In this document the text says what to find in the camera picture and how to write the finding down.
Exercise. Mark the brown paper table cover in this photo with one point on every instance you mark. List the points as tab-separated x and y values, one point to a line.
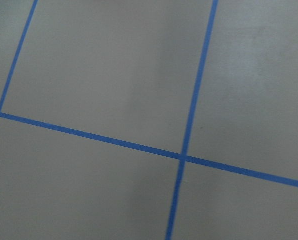
148	119

